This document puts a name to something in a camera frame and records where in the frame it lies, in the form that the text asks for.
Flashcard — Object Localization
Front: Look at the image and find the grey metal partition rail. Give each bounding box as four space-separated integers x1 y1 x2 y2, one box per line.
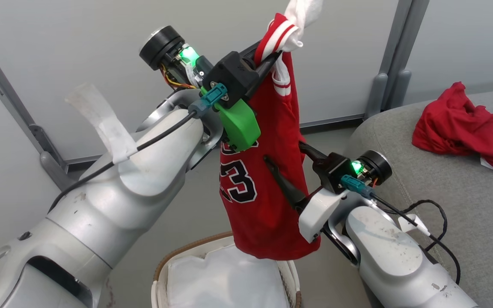
65 153 104 166
300 114 367 130

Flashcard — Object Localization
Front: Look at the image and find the grey metal partition post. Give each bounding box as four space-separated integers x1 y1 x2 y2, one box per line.
383 0 430 110
364 0 414 120
0 26 65 172

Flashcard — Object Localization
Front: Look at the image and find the grey fabric sofa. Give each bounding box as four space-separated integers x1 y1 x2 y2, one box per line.
345 88 493 308

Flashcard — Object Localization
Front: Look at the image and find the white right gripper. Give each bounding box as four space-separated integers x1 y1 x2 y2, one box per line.
263 142 392 243

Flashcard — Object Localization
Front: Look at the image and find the white laundry basket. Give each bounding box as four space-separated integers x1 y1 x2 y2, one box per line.
151 231 303 308

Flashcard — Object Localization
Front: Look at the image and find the teal cable connector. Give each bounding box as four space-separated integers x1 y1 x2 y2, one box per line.
188 83 229 119
340 174 374 198

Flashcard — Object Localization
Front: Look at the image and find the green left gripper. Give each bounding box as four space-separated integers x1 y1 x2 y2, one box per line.
140 26 283 152

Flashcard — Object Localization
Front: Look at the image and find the red shirt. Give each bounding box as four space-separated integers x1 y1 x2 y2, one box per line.
412 81 493 173

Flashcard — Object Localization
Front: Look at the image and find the thin black cable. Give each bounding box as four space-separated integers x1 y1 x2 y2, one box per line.
381 199 449 253
371 192 462 285
48 109 198 212

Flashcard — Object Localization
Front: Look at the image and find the grey partition support foot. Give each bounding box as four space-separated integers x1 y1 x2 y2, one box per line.
390 70 413 107
40 151 77 192
365 73 388 121

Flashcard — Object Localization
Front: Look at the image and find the translucent white tape strip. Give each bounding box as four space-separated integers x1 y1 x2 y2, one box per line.
65 83 139 165

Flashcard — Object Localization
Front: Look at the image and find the small white tape piece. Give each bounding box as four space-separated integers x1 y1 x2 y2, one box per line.
398 214 431 236

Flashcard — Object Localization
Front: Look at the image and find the red basketball jersey number 23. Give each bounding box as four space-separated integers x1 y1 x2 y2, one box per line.
219 0 324 261

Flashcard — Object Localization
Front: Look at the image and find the white fabric basket liner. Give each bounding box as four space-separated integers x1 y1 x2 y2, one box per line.
167 245 292 308

